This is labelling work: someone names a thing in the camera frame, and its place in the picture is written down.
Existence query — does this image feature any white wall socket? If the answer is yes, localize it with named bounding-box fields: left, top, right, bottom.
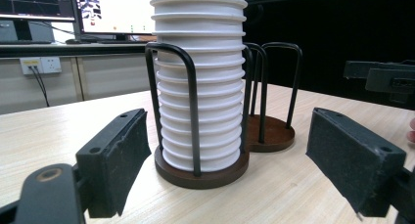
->
left=19, top=56, right=63, bottom=76

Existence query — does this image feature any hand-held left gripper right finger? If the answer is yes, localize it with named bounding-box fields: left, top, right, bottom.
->
left=305, top=107, right=408, bottom=219

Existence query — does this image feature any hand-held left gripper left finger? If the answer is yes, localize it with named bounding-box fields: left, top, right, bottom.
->
left=75, top=108, right=153, bottom=219

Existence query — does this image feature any grey box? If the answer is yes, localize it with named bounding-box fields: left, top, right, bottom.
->
left=0, top=20, right=56, bottom=45

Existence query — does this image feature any dark computer monitor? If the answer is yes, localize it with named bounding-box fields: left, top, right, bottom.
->
left=0, top=0, right=76, bottom=43

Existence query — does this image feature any bright computer monitor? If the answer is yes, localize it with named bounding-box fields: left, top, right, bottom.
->
left=69, top=0, right=157, bottom=44

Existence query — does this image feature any black curtain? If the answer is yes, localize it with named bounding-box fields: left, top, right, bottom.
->
left=243, top=0, right=415, bottom=111

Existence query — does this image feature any stack of white cups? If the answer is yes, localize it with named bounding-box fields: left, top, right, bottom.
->
left=150, top=0, right=249, bottom=173

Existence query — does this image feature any black-edged office desk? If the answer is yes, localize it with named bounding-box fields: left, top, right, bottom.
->
left=0, top=41, right=155, bottom=60

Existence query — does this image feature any black power cable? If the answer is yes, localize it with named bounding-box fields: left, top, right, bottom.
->
left=32, top=66, right=51, bottom=108
left=27, top=66, right=45, bottom=95

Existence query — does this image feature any black wire cup holder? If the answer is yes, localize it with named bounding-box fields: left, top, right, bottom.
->
left=145, top=41, right=254, bottom=190
left=243, top=41, right=303, bottom=154

